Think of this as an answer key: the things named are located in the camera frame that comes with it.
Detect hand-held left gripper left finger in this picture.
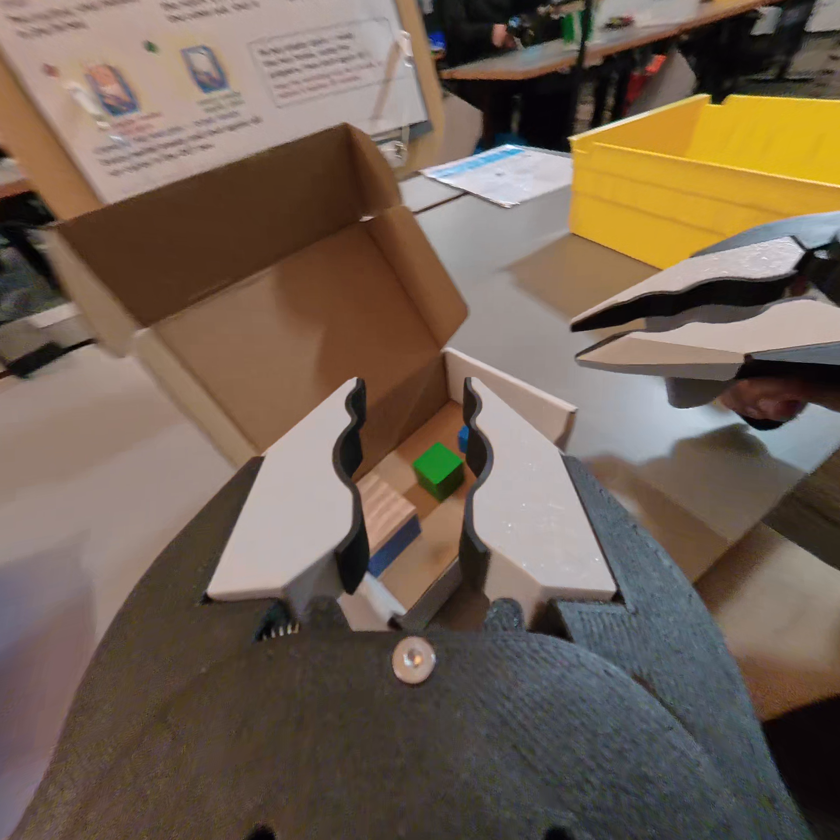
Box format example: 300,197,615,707
205,377,370,621

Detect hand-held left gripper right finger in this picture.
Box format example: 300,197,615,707
459,377,619,630

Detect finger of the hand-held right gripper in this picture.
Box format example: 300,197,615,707
570,235,809,333
575,297,840,383

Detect wooden cube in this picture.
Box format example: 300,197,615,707
354,471,423,580

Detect yellow plastic bin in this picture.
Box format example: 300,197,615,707
568,94,840,270

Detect green cube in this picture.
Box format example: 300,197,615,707
412,441,466,501

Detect white cardboard mailer box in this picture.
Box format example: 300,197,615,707
46,123,578,631

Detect grey desk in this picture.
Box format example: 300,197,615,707
0,146,840,821

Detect person's right hand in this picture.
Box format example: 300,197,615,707
722,378,808,421

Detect laminated paper sheet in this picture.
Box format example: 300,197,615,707
420,144,575,208

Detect person's beige pants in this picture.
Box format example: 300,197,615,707
696,518,840,721

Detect background table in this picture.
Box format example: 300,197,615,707
441,0,775,81

